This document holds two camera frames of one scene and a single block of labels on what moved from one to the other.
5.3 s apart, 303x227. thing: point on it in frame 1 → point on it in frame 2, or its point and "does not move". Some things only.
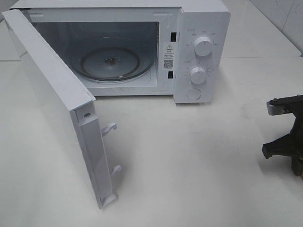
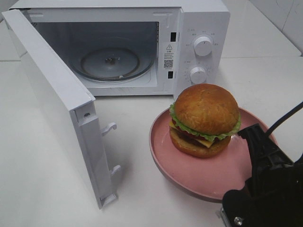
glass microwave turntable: [112, 58] does not move
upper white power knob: [203, 46] does not move
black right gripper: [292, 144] → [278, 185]
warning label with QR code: [168, 56] does not move
